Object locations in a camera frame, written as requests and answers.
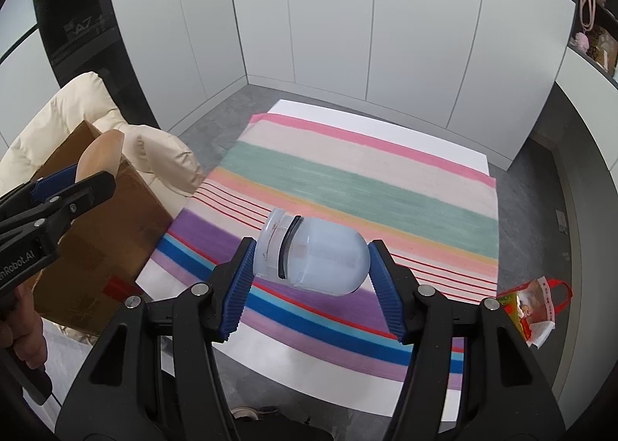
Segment person's left hand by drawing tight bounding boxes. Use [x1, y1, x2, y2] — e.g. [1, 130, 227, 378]
[0, 287, 49, 369]

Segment tan oval sponge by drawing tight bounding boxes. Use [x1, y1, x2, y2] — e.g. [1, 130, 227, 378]
[76, 129, 126, 181]

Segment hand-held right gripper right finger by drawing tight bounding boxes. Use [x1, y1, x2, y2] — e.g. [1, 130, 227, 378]
[369, 239, 567, 441]

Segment beige slipper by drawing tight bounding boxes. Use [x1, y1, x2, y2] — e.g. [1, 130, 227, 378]
[231, 405, 278, 421]

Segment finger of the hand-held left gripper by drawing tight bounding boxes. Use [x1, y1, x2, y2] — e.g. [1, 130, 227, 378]
[0, 163, 80, 212]
[0, 171, 117, 249]

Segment pale blue rounded container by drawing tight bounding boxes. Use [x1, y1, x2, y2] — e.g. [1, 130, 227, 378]
[252, 208, 371, 297]

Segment striped multicolour cloth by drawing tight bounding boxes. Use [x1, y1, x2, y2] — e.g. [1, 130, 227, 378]
[136, 114, 499, 391]

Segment red white plastic bag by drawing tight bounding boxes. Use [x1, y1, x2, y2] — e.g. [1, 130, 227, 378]
[497, 276, 574, 350]

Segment black built-in oven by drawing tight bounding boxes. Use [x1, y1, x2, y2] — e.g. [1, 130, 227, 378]
[30, 0, 162, 130]

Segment person's legs dark trousers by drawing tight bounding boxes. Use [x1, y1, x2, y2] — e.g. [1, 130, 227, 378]
[232, 414, 339, 441]

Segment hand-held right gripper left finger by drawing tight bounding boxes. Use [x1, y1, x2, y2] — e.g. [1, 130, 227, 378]
[55, 237, 256, 441]

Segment brown cardboard box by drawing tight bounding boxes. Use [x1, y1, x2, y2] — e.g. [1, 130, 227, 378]
[31, 120, 175, 336]

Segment paw print pouch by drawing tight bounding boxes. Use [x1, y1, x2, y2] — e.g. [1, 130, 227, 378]
[586, 25, 618, 70]

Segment yellow green snack box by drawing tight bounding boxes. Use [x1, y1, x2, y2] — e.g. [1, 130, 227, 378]
[497, 293, 525, 326]

